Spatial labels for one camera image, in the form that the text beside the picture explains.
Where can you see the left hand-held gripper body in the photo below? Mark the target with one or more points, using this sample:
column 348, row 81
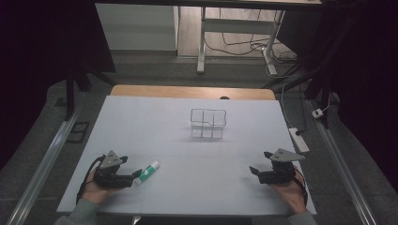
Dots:
column 108, row 178

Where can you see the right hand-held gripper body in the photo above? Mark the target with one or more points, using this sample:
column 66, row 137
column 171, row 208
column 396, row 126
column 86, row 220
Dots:
column 280, row 173

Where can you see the white and green glue stick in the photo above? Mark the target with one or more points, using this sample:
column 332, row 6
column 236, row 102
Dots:
column 147, row 172

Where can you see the person's left hand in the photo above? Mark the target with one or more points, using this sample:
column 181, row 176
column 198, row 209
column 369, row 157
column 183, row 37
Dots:
column 94, row 193

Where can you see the person's right hand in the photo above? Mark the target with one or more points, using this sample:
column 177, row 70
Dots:
column 294, row 193

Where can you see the white power strip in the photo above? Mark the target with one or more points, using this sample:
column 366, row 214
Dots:
column 299, row 140

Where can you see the white table cover sheet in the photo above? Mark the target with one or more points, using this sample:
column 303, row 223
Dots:
column 200, row 184

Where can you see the small white plug adapter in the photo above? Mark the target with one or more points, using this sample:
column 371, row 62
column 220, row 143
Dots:
column 317, row 113

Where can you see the clear acrylic organizer box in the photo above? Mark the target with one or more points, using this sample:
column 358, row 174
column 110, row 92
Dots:
column 208, row 123

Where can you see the black floor frame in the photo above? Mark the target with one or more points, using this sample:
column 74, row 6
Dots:
column 78, row 132

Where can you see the aluminium floor rail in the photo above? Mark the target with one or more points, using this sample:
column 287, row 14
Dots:
column 339, row 165
column 43, row 167

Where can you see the white metal desk frame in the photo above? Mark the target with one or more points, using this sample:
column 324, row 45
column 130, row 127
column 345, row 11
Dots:
column 237, row 25

